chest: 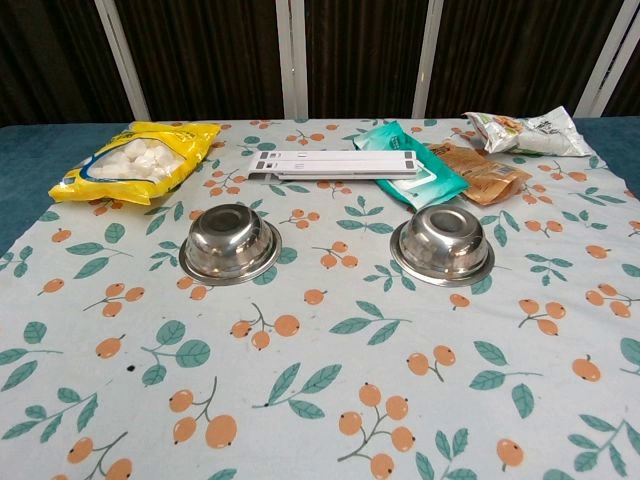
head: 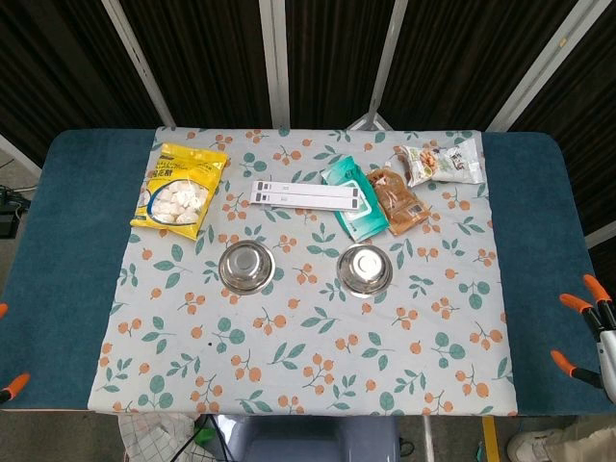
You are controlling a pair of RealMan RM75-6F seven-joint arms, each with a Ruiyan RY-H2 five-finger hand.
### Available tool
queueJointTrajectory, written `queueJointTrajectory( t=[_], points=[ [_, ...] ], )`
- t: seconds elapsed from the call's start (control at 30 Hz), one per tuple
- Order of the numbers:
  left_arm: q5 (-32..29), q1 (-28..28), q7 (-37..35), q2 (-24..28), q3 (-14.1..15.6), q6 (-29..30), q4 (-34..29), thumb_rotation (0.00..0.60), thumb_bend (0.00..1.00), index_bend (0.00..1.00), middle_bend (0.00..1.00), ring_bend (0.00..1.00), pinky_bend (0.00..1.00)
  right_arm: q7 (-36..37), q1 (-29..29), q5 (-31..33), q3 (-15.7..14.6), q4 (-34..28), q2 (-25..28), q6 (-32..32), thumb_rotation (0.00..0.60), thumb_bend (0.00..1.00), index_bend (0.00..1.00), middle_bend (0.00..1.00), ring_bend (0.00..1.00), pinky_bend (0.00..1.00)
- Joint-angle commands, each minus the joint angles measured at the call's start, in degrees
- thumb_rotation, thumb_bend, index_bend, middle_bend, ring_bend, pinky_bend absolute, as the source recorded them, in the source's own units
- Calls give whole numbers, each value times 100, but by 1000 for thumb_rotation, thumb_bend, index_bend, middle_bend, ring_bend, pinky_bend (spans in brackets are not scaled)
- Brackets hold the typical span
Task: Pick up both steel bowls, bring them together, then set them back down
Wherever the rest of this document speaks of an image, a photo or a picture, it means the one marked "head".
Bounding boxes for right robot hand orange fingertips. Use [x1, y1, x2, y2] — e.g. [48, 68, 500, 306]
[550, 272, 616, 404]

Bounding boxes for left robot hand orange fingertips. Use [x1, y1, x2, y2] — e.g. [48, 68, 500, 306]
[0, 301, 31, 404]

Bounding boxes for steel bowl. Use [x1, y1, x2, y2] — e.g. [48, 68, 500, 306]
[218, 239, 276, 295]
[335, 243, 394, 298]

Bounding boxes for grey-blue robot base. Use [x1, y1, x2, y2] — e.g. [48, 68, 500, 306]
[218, 414, 400, 462]

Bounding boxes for floral tablecloth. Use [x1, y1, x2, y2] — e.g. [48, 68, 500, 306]
[88, 125, 520, 418]

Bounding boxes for beige trouser leg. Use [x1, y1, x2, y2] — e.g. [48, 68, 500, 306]
[538, 418, 616, 462]

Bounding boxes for white shoe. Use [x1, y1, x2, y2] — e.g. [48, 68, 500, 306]
[506, 429, 554, 462]

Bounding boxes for teal blue table mat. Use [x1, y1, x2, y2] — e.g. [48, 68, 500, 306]
[0, 128, 616, 413]

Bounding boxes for black power strip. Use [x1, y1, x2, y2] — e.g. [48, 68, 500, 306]
[0, 187, 30, 237]

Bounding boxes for white nut snack bag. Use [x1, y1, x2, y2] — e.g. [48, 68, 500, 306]
[395, 139, 486, 188]

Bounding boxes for yellow snack bag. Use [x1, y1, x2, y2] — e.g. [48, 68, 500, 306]
[129, 141, 228, 242]

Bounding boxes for brown snack pouch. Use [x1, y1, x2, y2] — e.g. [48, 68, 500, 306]
[365, 166, 432, 237]

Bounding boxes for teal wet wipes pack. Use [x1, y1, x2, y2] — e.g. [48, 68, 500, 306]
[321, 154, 391, 243]

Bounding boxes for white folding stand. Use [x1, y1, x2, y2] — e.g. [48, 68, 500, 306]
[249, 180, 362, 212]

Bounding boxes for white partition frame post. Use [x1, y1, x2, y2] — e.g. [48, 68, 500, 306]
[259, 0, 293, 130]
[584, 219, 616, 249]
[100, 0, 177, 129]
[345, 0, 410, 132]
[485, 0, 605, 132]
[0, 133, 42, 177]

